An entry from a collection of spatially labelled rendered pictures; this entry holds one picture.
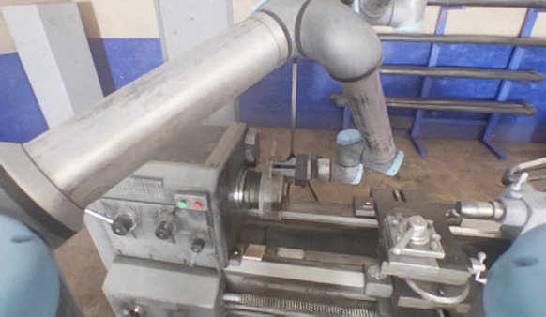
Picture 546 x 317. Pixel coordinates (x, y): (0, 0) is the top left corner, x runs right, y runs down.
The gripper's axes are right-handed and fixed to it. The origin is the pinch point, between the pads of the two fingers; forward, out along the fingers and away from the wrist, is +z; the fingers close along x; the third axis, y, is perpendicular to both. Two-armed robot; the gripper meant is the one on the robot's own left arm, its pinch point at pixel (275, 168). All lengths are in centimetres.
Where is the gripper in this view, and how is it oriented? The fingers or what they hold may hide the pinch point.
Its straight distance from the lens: 115.7
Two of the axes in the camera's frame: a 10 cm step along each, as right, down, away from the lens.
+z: -9.8, -0.4, 1.7
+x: 1.4, -7.4, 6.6
